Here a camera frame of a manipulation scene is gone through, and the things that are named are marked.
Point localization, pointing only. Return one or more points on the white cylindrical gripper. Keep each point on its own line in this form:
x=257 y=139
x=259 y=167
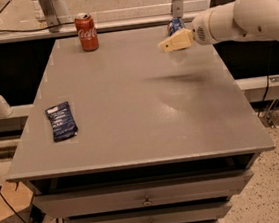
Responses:
x=201 y=31

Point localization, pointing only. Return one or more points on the blue pepsi can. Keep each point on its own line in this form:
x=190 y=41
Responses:
x=175 y=25

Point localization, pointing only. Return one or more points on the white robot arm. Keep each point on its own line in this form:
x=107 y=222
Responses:
x=241 y=20

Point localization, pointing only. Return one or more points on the red coca-cola can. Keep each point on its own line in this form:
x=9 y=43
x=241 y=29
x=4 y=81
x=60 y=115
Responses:
x=86 y=31

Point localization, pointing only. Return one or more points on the grey drawer cabinet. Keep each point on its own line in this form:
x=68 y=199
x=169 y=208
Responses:
x=142 y=116

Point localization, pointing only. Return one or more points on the dark blue snack packet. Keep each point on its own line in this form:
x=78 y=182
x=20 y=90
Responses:
x=62 y=122

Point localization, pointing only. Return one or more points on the top grey drawer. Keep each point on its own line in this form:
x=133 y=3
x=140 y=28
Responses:
x=94 y=201

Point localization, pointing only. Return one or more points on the middle grey drawer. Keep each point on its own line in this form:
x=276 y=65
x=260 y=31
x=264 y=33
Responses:
x=194 y=212

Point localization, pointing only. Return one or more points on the cardboard box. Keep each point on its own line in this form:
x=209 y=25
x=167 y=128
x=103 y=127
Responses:
x=19 y=198

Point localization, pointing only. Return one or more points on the left metal frame post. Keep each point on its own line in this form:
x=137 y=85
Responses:
x=50 y=15

